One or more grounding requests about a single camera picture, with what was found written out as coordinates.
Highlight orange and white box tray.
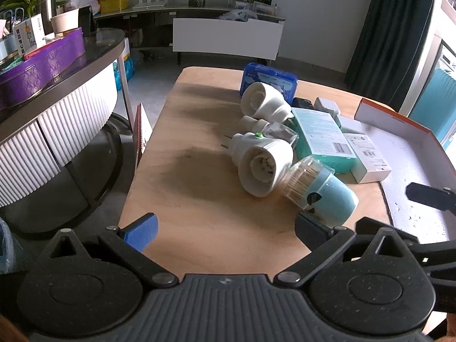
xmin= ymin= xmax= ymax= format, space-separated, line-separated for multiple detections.
xmin=354 ymin=97 xmax=456 ymax=245

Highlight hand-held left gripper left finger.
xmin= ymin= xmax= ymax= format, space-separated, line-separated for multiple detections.
xmin=37 ymin=213 xmax=179 ymax=288

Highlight clear repellent liquid bottle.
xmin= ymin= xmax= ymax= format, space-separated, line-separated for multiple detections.
xmin=240 ymin=115 xmax=299 ymax=148

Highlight red booklet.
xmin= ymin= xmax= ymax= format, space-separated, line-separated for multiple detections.
xmin=133 ymin=102 xmax=154 ymax=170

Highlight blue and white plastic bag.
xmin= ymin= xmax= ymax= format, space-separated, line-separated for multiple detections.
xmin=218 ymin=9 xmax=258 ymax=22

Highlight teal cardboard box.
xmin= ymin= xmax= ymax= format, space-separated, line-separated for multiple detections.
xmin=291 ymin=107 xmax=359 ymax=174

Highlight white printed carton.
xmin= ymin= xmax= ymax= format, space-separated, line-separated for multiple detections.
xmin=12 ymin=13 xmax=47 ymax=56

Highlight yellow tin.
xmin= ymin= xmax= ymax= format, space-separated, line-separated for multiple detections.
xmin=99 ymin=0 xmax=131 ymax=14

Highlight teal toothpick jar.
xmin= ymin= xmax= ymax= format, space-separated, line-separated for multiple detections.
xmin=283 ymin=156 xmax=359 ymax=228

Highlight white hair dryer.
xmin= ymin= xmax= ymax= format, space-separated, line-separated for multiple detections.
xmin=240 ymin=82 xmax=296 ymax=128

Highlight small white cardboard box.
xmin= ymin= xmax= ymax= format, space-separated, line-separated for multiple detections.
xmin=343 ymin=133 xmax=392 ymax=184

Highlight dark green curtain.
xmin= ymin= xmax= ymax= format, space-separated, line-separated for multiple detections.
xmin=344 ymin=0 xmax=439 ymax=109

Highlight black upright box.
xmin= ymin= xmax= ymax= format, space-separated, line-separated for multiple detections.
xmin=78 ymin=5 xmax=97 ymax=38

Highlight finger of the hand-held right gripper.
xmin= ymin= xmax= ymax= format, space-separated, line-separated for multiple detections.
xmin=406 ymin=182 xmax=456 ymax=217
xmin=355 ymin=217 xmax=456 ymax=257

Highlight translucent plastic bag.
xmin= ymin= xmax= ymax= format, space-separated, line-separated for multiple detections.
xmin=0 ymin=217 xmax=17 ymax=275

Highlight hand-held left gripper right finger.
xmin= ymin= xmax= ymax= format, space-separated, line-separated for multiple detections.
xmin=274 ymin=213 xmax=419 ymax=287

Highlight metal thermos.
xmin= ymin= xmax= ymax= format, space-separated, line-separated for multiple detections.
xmin=38 ymin=0 xmax=58 ymax=25

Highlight washing machine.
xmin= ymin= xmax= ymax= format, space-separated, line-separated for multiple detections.
xmin=433 ymin=36 xmax=456 ymax=75

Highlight white cube charger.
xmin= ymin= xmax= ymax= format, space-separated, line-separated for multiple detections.
xmin=314 ymin=97 xmax=339 ymax=115

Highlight purple tin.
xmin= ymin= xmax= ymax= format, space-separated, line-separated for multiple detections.
xmin=0 ymin=28 xmax=88 ymax=111

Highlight black charger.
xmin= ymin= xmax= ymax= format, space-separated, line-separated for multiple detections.
xmin=292 ymin=97 xmax=316 ymax=111

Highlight low media cabinet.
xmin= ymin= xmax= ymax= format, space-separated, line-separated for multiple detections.
xmin=93 ymin=3 xmax=286 ymax=61

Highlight white paper bucket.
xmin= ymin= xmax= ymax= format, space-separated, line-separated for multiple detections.
xmin=51 ymin=8 xmax=80 ymax=36

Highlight small packages on cabinet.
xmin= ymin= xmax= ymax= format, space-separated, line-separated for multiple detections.
xmin=228 ymin=0 xmax=278 ymax=17

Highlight flat white charger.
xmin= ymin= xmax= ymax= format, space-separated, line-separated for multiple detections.
xmin=335 ymin=112 xmax=364 ymax=134

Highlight blue plastic box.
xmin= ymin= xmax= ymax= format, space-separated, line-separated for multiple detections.
xmin=239 ymin=62 xmax=299 ymax=102

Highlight teal suitcase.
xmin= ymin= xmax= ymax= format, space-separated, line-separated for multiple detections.
xmin=408 ymin=68 xmax=456 ymax=150

